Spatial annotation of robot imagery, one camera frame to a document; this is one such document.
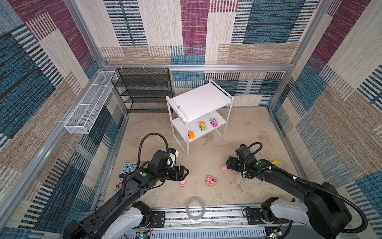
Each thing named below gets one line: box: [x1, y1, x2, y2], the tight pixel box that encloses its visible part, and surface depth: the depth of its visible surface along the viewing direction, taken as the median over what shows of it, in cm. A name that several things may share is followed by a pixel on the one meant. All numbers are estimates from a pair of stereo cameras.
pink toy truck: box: [210, 117, 219, 128], surface depth 91 cm
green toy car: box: [198, 120, 207, 131], surface depth 89 cm
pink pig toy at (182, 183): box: [179, 178, 187, 188], surface depth 85 cm
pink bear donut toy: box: [205, 175, 218, 187], surface depth 85 cm
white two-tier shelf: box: [165, 79, 235, 157], surface depth 84 cm
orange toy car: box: [187, 130, 196, 139], surface depth 86 cm
